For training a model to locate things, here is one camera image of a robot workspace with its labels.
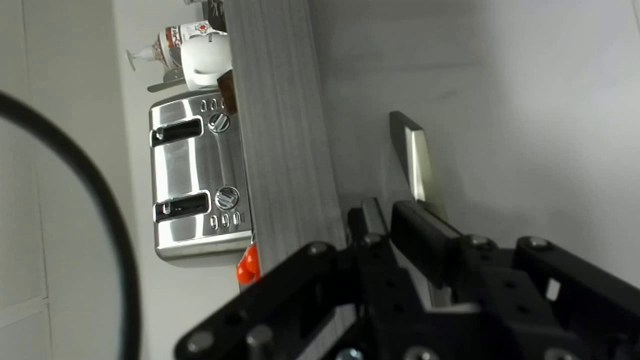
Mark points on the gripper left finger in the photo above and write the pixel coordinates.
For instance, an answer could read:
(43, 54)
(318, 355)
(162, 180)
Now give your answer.
(280, 295)

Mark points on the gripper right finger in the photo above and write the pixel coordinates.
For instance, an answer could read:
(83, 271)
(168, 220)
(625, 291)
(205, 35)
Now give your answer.
(505, 285)

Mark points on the white drawer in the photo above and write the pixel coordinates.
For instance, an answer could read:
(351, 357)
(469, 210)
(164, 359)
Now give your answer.
(510, 150)

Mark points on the white cabinet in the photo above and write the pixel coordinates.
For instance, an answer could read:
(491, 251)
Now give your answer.
(525, 100)

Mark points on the red object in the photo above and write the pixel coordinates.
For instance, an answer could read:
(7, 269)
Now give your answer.
(248, 265)

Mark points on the toaster knob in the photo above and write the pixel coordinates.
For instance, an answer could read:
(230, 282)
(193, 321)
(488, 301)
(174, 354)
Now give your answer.
(227, 198)
(219, 122)

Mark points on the black toaster lever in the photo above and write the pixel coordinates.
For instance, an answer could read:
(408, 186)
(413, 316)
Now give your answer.
(176, 132)
(180, 206)

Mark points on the silver toaster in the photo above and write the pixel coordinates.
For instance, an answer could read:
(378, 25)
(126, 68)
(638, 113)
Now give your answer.
(190, 170)

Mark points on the brown object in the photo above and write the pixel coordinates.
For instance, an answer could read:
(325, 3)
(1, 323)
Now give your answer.
(228, 92)

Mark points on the grey utensil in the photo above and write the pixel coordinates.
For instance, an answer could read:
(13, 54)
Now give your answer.
(167, 81)

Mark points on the patterned goblet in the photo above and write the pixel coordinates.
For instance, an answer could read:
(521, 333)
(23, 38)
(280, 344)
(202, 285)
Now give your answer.
(167, 45)

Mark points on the dark object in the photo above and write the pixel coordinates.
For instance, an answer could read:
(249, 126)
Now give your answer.
(215, 14)

